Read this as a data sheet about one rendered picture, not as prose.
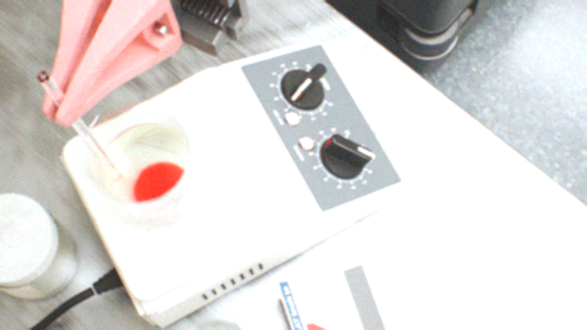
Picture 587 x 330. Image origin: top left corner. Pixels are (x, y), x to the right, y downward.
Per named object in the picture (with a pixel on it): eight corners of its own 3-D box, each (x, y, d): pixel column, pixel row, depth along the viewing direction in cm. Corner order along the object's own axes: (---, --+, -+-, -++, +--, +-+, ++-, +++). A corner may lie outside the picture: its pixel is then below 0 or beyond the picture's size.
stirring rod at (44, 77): (122, 181, 70) (39, 66, 51) (130, 185, 70) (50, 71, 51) (117, 189, 70) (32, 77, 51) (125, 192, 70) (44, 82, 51)
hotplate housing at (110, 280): (320, 49, 83) (318, 5, 76) (409, 198, 80) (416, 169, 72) (50, 190, 81) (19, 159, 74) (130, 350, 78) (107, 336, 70)
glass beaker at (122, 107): (204, 133, 73) (187, 91, 65) (214, 228, 71) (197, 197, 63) (98, 146, 73) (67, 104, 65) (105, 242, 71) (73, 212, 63)
